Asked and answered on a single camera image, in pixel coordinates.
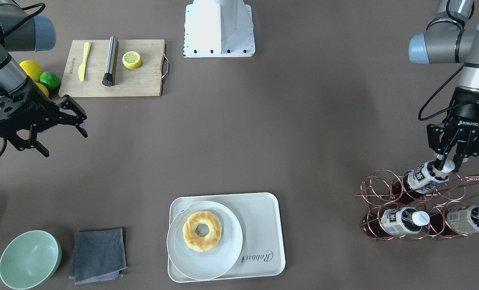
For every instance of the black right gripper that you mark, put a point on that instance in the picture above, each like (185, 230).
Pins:
(37, 99)

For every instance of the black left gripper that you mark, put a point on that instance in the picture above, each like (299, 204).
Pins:
(469, 112)

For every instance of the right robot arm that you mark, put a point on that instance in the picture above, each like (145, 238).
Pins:
(20, 31)

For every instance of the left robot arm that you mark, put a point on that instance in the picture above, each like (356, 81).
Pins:
(447, 41)

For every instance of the tea bottle in rack back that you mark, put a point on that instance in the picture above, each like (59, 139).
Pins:
(461, 221)

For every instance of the tea bottle in rack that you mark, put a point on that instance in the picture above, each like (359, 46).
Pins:
(401, 221)
(461, 221)

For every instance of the tea bottle in rack front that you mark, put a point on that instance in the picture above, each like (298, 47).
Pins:
(401, 221)

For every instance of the white serving tray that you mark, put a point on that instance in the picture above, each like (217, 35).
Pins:
(263, 252)

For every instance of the yellow lemon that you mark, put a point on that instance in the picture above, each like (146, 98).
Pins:
(32, 69)
(43, 89)

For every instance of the green lime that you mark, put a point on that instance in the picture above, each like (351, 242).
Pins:
(50, 80)

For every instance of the yellow plastic knife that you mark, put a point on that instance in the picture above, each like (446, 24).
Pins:
(82, 67)

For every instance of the steel muddler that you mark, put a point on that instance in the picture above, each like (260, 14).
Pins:
(108, 77)

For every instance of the lemon half slice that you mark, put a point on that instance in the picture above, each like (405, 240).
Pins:
(132, 60)

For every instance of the wooden cutting board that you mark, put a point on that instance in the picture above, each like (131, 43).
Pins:
(145, 81)

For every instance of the mint green bowl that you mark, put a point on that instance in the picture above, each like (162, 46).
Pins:
(30, 259)

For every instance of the grey folded cloth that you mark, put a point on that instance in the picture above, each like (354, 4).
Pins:
(98, 256)

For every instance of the glazed donut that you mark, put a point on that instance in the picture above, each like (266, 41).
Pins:
(202, 231)

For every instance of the white plate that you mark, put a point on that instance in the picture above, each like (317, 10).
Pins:
(210, 264)

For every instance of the copper wire bottle rack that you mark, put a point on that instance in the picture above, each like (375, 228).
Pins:
(459, 191)

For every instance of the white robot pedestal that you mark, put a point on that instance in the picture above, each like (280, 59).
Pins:
(218, 29)

